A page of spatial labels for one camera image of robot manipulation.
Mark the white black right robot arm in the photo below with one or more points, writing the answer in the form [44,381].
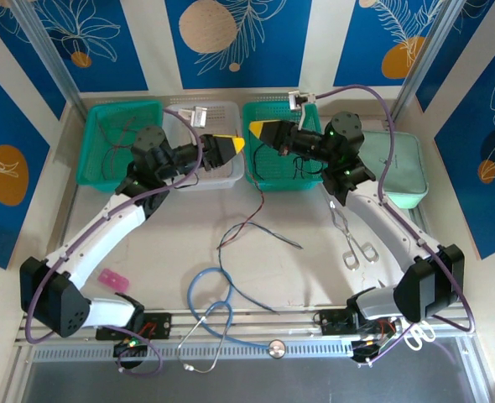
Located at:
[377,222]

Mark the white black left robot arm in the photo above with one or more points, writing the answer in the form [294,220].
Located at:
[100,235]

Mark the white plastic basket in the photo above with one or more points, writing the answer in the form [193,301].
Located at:
[222,117]

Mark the green plastic basket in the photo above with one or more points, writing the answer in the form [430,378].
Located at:
[272,168]
[105,113]

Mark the mint green zip pouch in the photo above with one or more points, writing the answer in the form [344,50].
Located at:
[402,168]

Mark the metal tongs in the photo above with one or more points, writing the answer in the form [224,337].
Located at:
[347,238]

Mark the pink pill box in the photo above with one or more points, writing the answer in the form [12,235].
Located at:
[113,280]

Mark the black connector board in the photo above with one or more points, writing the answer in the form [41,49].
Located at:
[126,350]
[363,350]

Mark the blue stethoscope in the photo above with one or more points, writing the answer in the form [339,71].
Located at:
[277,348]

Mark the grey metal panel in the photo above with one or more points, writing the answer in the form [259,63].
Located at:
[272,382]

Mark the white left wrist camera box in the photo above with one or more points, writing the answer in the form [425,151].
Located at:
[199,117]

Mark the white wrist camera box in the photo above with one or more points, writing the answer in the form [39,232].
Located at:
[199,117]
[298,101]

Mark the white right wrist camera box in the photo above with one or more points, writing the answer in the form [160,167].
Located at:
[298,101]

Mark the aluminium frame post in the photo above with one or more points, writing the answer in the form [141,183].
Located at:
[430,50]
[48,50]

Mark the aluminium frame rail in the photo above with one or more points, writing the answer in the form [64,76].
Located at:
[272,321]

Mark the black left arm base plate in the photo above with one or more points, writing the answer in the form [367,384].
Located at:
[163,325]

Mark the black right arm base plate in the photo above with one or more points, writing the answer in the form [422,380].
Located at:
[329,323]

